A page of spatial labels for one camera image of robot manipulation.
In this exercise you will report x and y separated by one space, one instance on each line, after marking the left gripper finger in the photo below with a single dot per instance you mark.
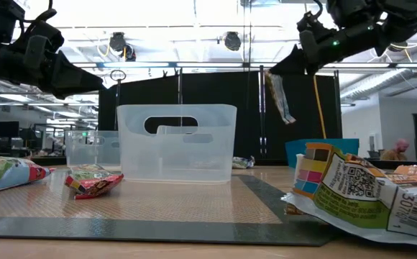
79 81

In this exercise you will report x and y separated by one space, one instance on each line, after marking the black computer monitor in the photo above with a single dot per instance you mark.
6 129

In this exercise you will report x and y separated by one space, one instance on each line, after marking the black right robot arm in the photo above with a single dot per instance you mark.
392 18

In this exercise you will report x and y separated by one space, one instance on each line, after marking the black ceiling spotlight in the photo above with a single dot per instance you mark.
118 41
232 41

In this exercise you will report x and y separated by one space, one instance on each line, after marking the person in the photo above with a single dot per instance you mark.
402 145

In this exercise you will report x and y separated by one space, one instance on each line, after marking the dark blue granola bar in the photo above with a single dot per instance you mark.
242 162

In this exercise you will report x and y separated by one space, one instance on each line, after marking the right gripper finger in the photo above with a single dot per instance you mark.
294 66

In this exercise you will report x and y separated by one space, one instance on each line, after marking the red granola bar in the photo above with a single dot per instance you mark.
93 181
7 172

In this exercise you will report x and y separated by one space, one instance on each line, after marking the teal plastic bin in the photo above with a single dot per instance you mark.
347 145

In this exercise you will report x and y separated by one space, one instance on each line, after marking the black aluminium table frame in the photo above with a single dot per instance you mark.
50 161

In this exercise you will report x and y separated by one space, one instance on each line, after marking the clear plastic bin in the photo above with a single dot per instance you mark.
176 158
90 151

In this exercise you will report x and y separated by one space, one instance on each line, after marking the black partition panel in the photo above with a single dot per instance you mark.
230 90

